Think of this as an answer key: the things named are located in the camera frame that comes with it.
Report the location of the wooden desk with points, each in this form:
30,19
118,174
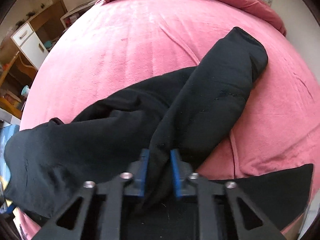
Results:
15,75

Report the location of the teal cup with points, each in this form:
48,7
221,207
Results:
25,91

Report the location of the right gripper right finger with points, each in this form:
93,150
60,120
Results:
224,211

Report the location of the white cabinet with drawer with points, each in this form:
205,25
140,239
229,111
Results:
30,45

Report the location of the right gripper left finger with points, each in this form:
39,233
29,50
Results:
70,221

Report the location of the black pants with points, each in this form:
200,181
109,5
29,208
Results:
191,109

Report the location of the pink fleece bed sheet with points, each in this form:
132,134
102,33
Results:
126,41

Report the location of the white bedside shelf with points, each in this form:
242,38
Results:
70,17

